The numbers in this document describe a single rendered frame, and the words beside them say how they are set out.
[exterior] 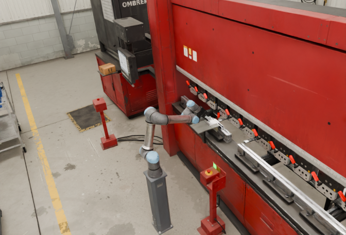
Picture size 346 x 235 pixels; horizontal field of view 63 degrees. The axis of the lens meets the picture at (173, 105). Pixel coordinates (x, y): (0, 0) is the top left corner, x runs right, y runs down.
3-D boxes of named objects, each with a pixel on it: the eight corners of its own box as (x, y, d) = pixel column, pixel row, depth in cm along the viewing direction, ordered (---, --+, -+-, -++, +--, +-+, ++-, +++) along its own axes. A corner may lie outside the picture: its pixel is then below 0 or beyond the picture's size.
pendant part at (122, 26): (122, 79, 406) (111, 19, 365) (138, 75, 415) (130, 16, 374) (134, 93, 366) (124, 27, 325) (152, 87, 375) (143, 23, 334)
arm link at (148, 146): (144, 163, 275) (151, 112, 255) (137, 155, 286) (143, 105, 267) (155, 161, 281) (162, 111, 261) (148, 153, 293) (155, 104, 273)
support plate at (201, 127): (189, 126, 309) (189, 124, 308) (210, 118, 318) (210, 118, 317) (197, 133, 294) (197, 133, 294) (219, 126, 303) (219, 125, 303)
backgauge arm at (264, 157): (252, 167, 280) (253, 156, 274) (300, 146, 302) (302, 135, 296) (257, 172, 274) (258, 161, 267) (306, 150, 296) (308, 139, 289)
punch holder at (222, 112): (217, 112, 293) (217, 98, 285) (224, 110, 296) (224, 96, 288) (226, 119, 281) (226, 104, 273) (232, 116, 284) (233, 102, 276)
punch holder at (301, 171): (292, 170, 212) (294, 152, 204) (300, 166, 215) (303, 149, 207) (308, 182, 200) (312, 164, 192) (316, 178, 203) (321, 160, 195)
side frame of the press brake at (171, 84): (163, 148, 439) (144, -11, 328) (210, 131, 468) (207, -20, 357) (170, 156, 419) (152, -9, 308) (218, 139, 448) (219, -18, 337)
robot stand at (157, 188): (159, 235, 306) (151, 182, 268) (151, 223, 320) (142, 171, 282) (173, 227, 313) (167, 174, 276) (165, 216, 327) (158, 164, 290)
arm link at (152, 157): (151, 171, 267) (149, 160, 260) (144, 163, 277) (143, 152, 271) (162, 166, 272) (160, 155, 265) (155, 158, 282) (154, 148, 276)
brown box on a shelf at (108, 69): (97, 71, 476) (96, 64, 470) (111, 67, 487) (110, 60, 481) (103, 77, 454) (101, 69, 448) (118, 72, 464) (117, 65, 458)
